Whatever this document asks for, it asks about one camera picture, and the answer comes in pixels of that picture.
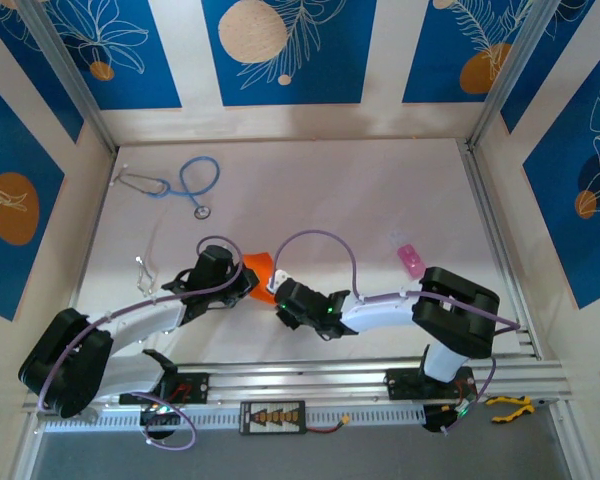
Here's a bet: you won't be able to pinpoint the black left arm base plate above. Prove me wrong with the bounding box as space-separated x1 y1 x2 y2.
118 372 211 405

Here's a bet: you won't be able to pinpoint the blue stethoscope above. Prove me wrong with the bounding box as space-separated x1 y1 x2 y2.
110 156 222 221

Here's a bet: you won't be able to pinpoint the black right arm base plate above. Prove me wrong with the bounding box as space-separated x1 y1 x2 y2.
385 368 479 401

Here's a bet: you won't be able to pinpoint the aluminium frame post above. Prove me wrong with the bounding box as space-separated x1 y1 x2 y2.
467 0 564 150
17 0 120 154

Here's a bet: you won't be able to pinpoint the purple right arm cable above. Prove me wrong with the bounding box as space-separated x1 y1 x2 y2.
273 229 522 436

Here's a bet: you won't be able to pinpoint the white slotted cable duct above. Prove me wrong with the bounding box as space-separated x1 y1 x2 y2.
38 404 427 433

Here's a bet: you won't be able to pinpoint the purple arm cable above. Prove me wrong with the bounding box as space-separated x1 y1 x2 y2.
38 235 245 452
273 229 522 436

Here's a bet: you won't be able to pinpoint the clear plastic glasses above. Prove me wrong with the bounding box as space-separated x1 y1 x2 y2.
133 204 179 346

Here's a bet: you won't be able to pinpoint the red wire with yellow connector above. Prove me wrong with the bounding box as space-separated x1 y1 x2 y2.
304 416 354 434

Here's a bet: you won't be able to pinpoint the black power distribution board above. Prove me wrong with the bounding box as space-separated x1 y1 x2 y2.
239 400 307 436

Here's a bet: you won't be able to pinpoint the aluminium side rail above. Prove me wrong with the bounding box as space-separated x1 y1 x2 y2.
458 141 542 359

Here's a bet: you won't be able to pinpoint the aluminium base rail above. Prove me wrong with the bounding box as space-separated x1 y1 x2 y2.
22 357 574 414

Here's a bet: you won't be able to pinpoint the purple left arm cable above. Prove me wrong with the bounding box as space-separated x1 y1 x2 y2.
38 235 245 452

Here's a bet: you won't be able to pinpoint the yellow black pliers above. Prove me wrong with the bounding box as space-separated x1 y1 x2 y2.
490 394 555 425

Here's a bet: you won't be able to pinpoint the orange paper sheet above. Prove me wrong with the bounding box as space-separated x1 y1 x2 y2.
242 252 277 307

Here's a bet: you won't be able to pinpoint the pink clear plastic box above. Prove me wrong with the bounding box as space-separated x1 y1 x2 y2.
388 230 428 280

